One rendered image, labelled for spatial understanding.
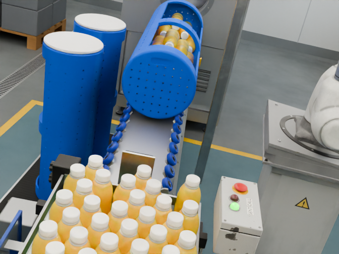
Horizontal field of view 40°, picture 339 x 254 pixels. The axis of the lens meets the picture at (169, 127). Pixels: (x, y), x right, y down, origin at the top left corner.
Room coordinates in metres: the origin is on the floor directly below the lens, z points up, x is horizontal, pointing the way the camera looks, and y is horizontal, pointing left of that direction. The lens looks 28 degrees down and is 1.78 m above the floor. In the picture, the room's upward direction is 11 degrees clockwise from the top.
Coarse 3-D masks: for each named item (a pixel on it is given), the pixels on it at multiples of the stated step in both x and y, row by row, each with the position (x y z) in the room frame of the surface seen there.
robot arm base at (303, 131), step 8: (296, 120) 1.57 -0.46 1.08; (304, 120) 1.50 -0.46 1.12; (296, 128) 1.52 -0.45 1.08; (304, 128) 1.48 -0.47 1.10; (296, 136) 1.44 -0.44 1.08; (304, 136) 1.44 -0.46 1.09; (312, 136) 1.44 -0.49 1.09; (312, 144) 1.43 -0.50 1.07; (320, 144) 1.43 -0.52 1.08; (336, 152) 1.42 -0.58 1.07
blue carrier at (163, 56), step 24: (168, 24) 2.02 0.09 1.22; (192, 24) 2.48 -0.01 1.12; (144, 48) 1.66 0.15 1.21; (168, 48) 1.65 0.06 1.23; (144, 72) 1.61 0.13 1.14; (168, 72) 1.61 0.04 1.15; (192, 72) 1.62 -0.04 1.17; (144, 96) 1.61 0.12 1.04; (168, 96) 1.61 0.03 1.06; (192, 96) 1.61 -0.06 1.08
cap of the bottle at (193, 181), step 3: (189, 174) 1.08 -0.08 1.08; (192, 174) 1.08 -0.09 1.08; (186, 177) 1.06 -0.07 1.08; (189, 177) 1.06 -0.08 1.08; (192, 177) 1.06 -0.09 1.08; (195, 177) 1.07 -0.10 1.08; (198, 177) 1.07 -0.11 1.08; (186, 180) 1.05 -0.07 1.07; (189, 180) 1.05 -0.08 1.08; (192, 180) 1.05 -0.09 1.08; (195, 180) 1.05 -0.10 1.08; (198, 180) 1.05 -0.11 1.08; (186, 183) 1.05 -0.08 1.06; (189, 183) 1.04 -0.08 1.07; (192, 183) 1.04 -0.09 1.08; (195, 183) 1.04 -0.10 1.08; (198, 183) 1.05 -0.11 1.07; (192, 186) 1.04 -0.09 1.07; (195, 186) 1.04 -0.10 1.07
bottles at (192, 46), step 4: (156, 32) 2.35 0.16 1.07; (152, 40) 2.27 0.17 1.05; (188, 40) 2.31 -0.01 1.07; (192, 40) 2.32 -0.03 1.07; (192, 44) 2.28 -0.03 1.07; (192, 48) 2.26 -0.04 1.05; (188, 52) 2.12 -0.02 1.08; (192, 52) 2.29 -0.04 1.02; (188, 56) 2.06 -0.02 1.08; (192, 56) 2.10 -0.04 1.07; (192, 60) 2.05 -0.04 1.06
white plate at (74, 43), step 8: (56, 32) 2.14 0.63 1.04; (64, 32) 2.16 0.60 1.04; (72, 32) 2.19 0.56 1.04; (48, 40) 2.01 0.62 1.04; (56, 40) 2.03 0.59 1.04; (64, 40) 2.05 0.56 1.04; (72, 40) 2.07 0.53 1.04; (80, 40) 2.10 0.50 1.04; (88, 40) 2.12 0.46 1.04; (96, 40) 2.14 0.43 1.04; (56, 48) 1.94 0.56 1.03; (64, 48) 1.95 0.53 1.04; (72, 48) 1.97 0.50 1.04; (80, 48) 1.99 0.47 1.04; (88, 48) 2.01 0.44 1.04; (96, 48) 2.03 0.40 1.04
